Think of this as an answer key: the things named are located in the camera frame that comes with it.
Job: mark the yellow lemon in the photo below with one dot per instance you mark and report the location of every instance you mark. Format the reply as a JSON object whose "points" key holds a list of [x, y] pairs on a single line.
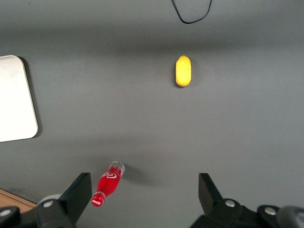
{"points": [[183, 71]]}

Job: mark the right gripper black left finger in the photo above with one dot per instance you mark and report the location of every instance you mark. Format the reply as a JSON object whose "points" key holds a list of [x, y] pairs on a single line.
{"points": [[78, 194]]}

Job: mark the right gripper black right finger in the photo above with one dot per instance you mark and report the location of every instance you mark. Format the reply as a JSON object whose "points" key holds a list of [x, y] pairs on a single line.
{"points": [[209, 194]]}

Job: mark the wooden drawer cabinet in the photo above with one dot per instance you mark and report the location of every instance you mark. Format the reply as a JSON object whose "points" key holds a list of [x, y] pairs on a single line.
{"points": [[12, 199]]}

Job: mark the white rectangular tray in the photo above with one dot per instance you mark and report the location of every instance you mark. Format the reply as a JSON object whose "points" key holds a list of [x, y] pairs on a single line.
{"points": [[14, 99]]}

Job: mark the red cola bottle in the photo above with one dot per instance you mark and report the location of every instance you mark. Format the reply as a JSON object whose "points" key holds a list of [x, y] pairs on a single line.
{"points": [[108, 184]]}

